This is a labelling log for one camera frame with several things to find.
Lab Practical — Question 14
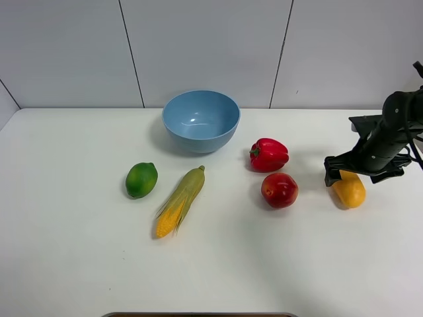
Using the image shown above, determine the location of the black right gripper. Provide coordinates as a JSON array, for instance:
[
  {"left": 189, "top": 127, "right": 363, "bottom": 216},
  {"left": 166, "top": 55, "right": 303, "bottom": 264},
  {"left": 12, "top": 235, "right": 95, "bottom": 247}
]
[{"left": 324, "top": 122, "right": 415, "bottom": 188}]

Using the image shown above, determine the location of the yellow mango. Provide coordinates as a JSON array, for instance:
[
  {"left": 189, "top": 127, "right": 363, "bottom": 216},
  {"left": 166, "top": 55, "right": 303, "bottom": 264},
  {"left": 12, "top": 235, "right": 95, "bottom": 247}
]
[{"left": 332, "top": 170, "right": 366, "bottom": 209}]

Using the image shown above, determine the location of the red peach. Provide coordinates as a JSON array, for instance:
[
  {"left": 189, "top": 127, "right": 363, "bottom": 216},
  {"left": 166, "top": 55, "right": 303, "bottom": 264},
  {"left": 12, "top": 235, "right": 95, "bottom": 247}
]
[{"left": 261, "top": 172, "right": 299, "bottom": 209}]

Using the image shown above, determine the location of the green lime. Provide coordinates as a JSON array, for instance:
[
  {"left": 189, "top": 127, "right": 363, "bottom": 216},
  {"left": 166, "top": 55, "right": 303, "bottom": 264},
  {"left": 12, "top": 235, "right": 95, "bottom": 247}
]
[{"left": 125, "top": 162, "right": 158, "bottom": 199}]

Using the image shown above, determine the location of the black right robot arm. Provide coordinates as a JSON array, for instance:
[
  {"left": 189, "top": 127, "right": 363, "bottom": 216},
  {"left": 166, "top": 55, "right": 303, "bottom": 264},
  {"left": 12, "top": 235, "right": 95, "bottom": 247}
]
[{"left": 324, "top": 89, "right": 422, "bottom": 187}]

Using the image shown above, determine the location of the blue plastic bowl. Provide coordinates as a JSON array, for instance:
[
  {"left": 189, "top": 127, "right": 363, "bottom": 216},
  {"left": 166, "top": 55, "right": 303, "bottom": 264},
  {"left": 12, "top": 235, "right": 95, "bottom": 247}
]
[{"left": 162, "top": 90, "right": 241, "bottom": 154}]

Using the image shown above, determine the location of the red bell pepper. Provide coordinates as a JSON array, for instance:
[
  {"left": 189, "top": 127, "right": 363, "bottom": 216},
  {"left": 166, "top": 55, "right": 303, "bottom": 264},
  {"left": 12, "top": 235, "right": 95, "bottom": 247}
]
[{"left": 249, "top": 138, "right": 289, "bottom": 172}]

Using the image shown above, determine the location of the corn cob with husk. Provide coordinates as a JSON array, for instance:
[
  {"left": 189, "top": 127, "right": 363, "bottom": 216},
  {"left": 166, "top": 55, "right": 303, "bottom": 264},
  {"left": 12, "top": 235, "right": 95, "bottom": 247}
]
[{"left": 153, "top": 165, "right": 205, "bottom": 239}]

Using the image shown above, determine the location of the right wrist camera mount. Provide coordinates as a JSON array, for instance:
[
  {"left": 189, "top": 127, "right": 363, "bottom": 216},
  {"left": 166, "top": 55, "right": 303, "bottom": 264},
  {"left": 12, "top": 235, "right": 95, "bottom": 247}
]
[{"left": 348, "top": 115, "right": 382, "bottom": 135}]

